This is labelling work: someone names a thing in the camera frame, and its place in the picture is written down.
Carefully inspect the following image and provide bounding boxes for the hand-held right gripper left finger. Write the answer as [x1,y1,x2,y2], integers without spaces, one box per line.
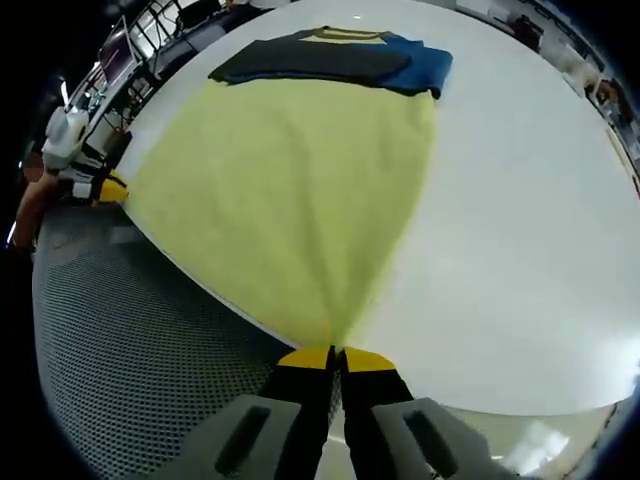
[169,344,336,480]

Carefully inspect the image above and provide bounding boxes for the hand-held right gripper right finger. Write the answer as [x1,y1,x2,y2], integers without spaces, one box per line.
[337,346,490,480]

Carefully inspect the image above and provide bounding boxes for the yellow blue grey garment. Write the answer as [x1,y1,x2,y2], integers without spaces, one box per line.
[124,24,455,351]

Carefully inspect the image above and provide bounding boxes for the large display screen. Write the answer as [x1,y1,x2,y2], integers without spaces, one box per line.
[97,14,140,84]

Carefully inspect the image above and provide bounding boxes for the black backpack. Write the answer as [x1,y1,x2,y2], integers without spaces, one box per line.
[514,14,545,52]

